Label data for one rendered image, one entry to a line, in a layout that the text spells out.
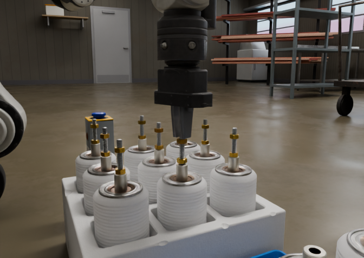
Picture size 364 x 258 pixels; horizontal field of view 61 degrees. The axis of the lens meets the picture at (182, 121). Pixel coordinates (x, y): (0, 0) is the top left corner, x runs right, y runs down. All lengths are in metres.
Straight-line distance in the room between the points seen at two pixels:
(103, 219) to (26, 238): 0.48
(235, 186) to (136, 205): 0.20
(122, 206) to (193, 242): 0.14
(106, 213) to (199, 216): 0.17
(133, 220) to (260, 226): 0.25
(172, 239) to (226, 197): 0.15
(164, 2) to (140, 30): 9.31
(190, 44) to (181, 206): 0.28
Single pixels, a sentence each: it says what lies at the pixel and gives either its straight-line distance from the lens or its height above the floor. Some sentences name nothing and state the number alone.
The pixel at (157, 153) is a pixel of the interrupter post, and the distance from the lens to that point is 0.69.
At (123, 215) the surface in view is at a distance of 0.53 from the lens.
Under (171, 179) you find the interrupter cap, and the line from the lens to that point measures 0.59.
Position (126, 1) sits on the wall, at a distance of 9.89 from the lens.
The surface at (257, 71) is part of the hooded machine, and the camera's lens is 9.93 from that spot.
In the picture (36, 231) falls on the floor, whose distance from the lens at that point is 1.02.
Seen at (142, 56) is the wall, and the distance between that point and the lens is 9.83.
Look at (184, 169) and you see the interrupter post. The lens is 0.58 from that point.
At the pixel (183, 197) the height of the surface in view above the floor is 0.23.
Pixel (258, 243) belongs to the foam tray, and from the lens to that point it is 0.66.
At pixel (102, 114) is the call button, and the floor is 0.33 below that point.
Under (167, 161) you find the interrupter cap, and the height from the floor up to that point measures 0.25.
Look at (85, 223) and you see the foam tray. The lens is 0.62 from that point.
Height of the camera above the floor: 0.46
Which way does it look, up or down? 10 degrees down
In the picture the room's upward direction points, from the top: straight up
